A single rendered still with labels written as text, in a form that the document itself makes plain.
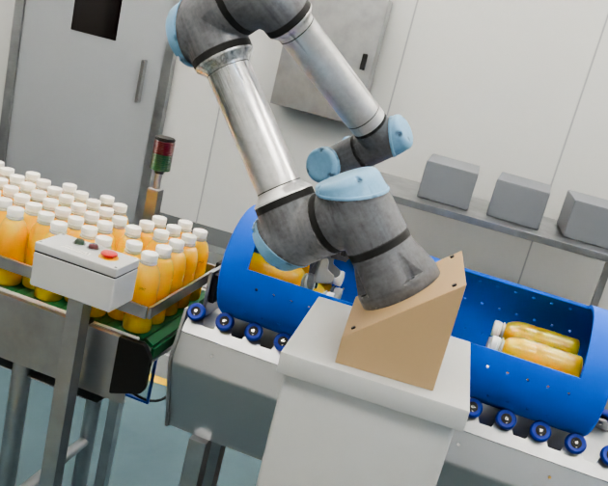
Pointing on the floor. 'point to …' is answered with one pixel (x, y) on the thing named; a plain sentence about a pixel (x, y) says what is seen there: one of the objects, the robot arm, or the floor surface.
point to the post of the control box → (65, 392)
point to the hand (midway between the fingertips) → (311, 283)
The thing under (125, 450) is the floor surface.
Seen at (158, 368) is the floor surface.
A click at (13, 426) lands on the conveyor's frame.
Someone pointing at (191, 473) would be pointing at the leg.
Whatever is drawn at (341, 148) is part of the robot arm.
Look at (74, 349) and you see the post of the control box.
